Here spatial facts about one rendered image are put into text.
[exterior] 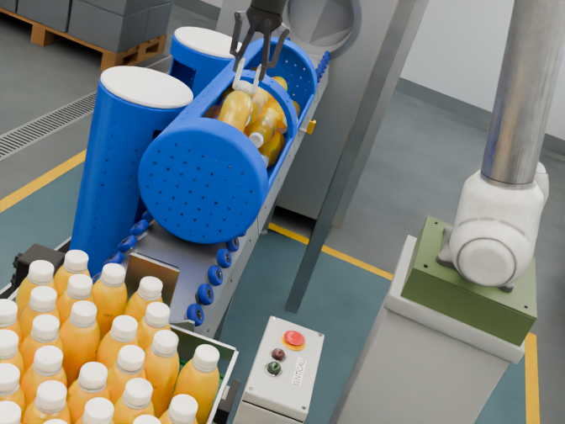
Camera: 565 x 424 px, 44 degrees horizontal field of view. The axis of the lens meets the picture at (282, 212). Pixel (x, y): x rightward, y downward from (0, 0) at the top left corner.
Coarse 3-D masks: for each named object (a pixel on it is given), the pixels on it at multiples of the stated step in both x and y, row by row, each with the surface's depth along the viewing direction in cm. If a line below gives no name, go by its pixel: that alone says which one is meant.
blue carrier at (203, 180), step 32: (256, 64) 230; (288, 64) 228; (288, 96) 191; (192, 128) 150; (224, 128) 152; (288, 128) 189; (160, 160) 154; (192, 160) 153; (224, 160) 152; (256, 160) 153; (160, 192) 158; (192, 192) 156; (224, 192) 155; (256, 192) 153; (160, 224) 161; (192, 224) 160; (224, 224) 158
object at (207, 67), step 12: (180, 48) 259; (180, 60) 260; (192, 60) 257; (204, 60) 257; (216, 60) 257; (228, 60) 259; (180, 72) 284; (192, 72) 287; (204, 72) 259; (216, 72) 260; (192, 84) 289; (204, 84) 261
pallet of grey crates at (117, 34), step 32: (0, 0) 489; (32, 0) 481; (64, 0) 474; (96, 0) 468; (128, 0) 464; (160, 0) 514; (32, 32) 491; (64, 32) 484; (96, 32) 477; (128, 32) 483; (160, 32) 536; (128, 64) 504
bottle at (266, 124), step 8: (264, 112) 196; (272, 112) 197; (256, 120) 190; (264, 120) 190; (272, 120) 193; (256, 128) 187; (264, 128) 187; (272, 128) 191; (248, 136) 188; (264, 136) 187; (264, 144) 189
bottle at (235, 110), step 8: (240, 88) 166; (232, 96) 164; (240, 96) 164; (248, 96) 166; (224, 104) 165; (232, 104) 163; (240, 104) 164; (248, 104) 165; (224, 112) 164; (232, 112) 163; (240, 112) 164; (248, 112) 165; (224, 120) 163; (232, 120) 163; (240, 120) 164; (240, 128) 164
